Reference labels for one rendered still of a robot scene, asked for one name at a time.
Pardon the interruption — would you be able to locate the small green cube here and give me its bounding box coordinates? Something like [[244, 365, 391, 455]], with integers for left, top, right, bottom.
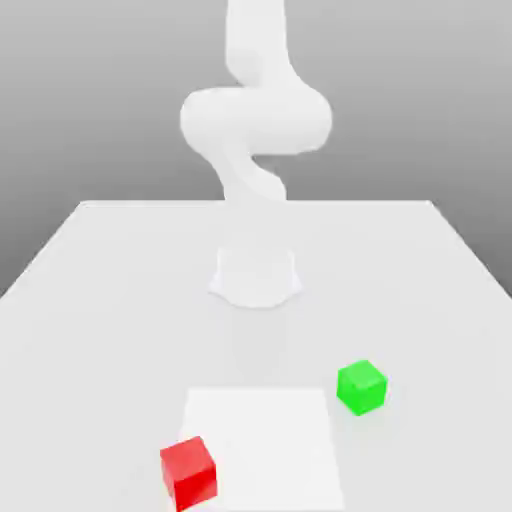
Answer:
[[336, 358, 389, 417]]

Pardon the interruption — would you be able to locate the small red cube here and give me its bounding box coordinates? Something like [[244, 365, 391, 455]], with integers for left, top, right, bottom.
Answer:
[[159, 435, 218, 512]]

